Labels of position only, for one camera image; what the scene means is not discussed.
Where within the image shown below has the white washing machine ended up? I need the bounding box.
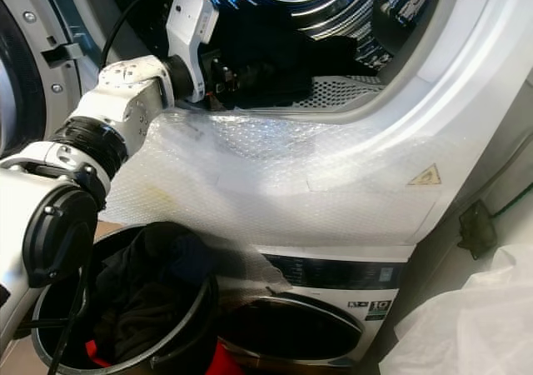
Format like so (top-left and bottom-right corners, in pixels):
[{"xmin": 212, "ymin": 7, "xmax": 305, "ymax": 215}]
[{"xmin": 215, "ymin": 246, "xmax": 415, "ymax": 369}]

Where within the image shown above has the dark clothes pile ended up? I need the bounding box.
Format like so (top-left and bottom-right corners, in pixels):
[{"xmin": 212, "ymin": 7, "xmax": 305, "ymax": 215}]
[{"xmin": 87, "ymin": 222, "xmax": 215, "ymax": 368}]

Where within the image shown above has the grey mesh lint filter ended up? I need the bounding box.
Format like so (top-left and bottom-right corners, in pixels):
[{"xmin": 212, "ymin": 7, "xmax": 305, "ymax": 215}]
[{"xmin": 287, "ymin": 74, "xmax": 392, "ymax": 111}]

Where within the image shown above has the clear bubble wrap sheet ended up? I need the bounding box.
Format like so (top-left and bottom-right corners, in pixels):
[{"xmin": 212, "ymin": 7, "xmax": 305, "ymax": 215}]
[{"xmin": 98, "ymin": 108, "xmax": 471, "ymax": 297}]

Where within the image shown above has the black drum paddle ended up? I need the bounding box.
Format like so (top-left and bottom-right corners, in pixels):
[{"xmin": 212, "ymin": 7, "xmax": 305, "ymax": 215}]
[{"xmin": 370, "ymin": 0, "xmax": 422, "ymax": 57}]

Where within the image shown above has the round dryer door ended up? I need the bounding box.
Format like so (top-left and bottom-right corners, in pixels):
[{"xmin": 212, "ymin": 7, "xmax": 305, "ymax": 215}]
[{"xmin": 0, "ymin": 0, "xmax": 51, "ymax": 155}]

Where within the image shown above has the yellow triangle warning sticker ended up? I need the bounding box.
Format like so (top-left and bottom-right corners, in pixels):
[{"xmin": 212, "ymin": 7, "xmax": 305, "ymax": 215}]
[{"xmin": 408, "ymin": 164, "xmax": 442, "ymax": 187}]

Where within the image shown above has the white tumble dryer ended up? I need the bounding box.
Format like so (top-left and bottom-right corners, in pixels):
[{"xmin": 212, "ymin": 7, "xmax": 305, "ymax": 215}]
[{"xmin": 0, "ymin": 0, "xmax": 533, "ymax": 261}]

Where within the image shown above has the black round laundry basket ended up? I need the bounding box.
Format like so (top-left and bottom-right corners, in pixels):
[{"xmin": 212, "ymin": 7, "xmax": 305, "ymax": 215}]
[{"xmin": 31, "ymin": 222, "xmax": 219, "ymax": 375}]

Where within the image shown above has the dark glass washer door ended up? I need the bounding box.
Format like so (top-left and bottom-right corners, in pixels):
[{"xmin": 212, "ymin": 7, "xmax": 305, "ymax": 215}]
[{"xmin": 217, "ymin": 296, "xmax": 366, "ymax": 367}]

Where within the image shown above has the red cloth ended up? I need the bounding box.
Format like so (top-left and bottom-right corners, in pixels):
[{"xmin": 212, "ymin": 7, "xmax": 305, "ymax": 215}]
[{"xmin": 207, "ymin": 342, "xmax": 242, "ymax": 375}]

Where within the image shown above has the white plastic bag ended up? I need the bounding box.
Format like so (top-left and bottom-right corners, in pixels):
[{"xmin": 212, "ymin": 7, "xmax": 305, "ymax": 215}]
[{"xmin": 377, "ymin": 240, "xmax": 533, "ymax": 375}]

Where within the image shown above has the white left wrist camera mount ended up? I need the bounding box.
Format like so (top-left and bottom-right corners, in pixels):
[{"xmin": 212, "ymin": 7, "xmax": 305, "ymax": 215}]
[{"xmin": 165, "ymin": 0, "xmax": 221, "ymax": 103}]

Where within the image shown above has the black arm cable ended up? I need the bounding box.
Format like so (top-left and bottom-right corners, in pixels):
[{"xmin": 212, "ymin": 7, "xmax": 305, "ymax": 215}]
[{"xmin": 100, "ymin": 0, "xmax": 176, "ymax": 69}]

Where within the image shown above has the black wall socket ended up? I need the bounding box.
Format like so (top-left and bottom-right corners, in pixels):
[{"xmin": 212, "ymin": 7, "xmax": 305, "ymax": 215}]
[{"xmin": 457, "ymin": 199, "xmax": 500, "ymax": 260}]

